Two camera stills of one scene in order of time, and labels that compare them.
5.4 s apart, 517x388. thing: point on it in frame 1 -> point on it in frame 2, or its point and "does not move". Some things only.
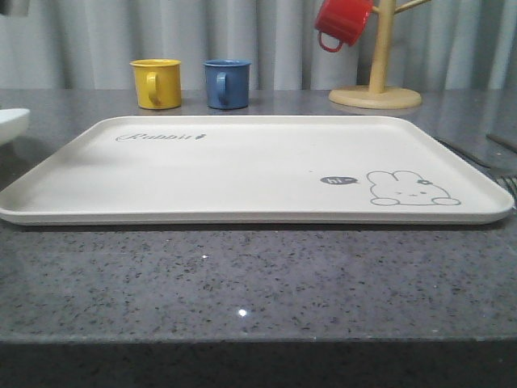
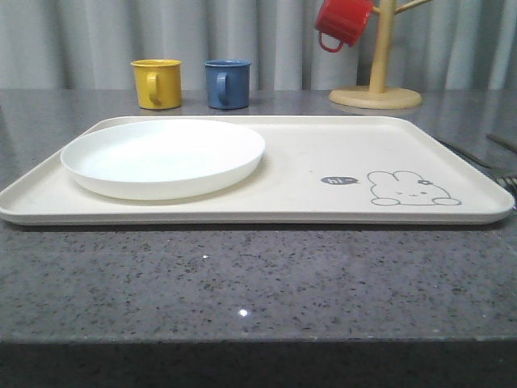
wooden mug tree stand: x=377 y=96 does not move
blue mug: x=227 y=83 does not move
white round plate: x=13 y=124 -> x=161 y=159
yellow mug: x=157 y=82 does not move
